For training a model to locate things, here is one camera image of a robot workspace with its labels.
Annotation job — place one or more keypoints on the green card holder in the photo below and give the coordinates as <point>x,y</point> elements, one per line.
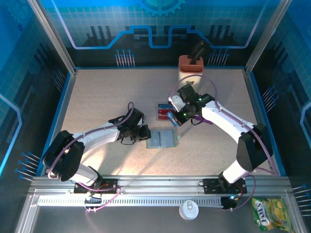
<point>167,138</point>

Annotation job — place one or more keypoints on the aluminium side rail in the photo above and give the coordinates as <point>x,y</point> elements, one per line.
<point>257,116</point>
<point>59,116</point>

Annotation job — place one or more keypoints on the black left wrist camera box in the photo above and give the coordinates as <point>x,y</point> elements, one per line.
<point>136,116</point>

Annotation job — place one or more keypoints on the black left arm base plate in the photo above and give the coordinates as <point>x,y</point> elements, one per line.
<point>109,185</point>

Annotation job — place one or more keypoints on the aluminium cross rail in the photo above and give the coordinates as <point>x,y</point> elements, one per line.
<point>158,182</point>

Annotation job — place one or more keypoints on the cream knife block orange top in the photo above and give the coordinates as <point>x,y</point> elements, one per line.
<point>190,65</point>

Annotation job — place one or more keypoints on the red snack packet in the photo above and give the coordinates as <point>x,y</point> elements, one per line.
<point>157,114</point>

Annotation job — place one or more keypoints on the green yellow candy bag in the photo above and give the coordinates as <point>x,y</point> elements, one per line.
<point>267,213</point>

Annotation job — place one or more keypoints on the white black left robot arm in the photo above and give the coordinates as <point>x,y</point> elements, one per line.
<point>102,137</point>

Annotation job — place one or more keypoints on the white black right wrist camera box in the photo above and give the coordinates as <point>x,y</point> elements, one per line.
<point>187,92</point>

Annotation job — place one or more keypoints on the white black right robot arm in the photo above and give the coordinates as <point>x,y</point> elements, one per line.
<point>223,119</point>

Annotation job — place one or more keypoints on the purple candy bag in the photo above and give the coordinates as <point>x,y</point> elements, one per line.
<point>204,120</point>

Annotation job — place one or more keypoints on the blue credit card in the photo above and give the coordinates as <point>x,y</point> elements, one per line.
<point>173,119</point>
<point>164,106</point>

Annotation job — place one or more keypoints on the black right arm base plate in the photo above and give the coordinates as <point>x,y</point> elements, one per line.
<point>211,187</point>

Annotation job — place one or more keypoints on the white tin can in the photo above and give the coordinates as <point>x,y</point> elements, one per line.
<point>189,211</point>

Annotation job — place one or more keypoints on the aluminium lower frame rail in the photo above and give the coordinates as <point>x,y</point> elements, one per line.
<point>297,218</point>
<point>25,213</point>

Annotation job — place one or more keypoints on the aluminium frame post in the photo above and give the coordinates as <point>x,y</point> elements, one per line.
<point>52,36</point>
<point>267,36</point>

